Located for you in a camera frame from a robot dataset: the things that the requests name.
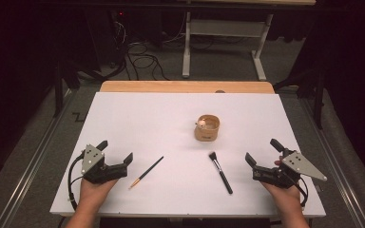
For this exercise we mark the white board sheet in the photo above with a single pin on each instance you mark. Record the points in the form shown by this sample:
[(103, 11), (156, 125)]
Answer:
[(158, 126)]

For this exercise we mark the white metal desk frame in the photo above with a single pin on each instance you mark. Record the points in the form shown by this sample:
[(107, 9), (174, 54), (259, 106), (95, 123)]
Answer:
[(225, 28)]

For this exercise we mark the person's right hand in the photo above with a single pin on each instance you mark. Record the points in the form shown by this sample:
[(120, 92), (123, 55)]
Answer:
[(283, 196)]

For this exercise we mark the small cream figurine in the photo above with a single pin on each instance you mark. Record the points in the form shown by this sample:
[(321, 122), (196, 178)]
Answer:
[(201, 123)]

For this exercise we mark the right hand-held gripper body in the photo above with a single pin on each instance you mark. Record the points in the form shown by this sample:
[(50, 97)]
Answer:
[(301, 166)]

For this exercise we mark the thin black gold-tipped brush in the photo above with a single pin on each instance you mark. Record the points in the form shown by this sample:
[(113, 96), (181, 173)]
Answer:
[(146, 172)]

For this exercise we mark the metal floor rail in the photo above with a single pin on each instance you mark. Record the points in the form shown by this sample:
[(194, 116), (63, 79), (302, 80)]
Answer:
[(339, 171), (28, 177)]

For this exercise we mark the black metal stand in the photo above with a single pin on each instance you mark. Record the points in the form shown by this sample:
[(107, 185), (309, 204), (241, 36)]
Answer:
[(318, 101), (58, 88)]

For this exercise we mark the black computer tower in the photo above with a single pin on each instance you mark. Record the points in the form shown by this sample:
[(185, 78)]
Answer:
[(106, 38)]

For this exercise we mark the light wooden desktop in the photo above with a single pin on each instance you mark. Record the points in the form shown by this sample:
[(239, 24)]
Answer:
[(250, 2)]

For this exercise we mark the round wooden brush holder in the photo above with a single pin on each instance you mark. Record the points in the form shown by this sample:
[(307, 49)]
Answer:
[(206, 134)]

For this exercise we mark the wooden table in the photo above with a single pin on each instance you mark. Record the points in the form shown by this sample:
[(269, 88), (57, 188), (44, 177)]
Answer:
[(187, 86)]

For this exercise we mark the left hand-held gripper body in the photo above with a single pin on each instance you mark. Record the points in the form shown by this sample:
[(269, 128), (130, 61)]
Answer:
[(90, 156)]

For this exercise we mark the person's left hand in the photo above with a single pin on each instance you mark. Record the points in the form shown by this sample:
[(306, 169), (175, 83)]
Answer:
[(93, 193)]

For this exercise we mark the black makeup brush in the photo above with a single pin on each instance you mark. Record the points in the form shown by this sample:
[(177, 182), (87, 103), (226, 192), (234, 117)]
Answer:
[(220, 172)]

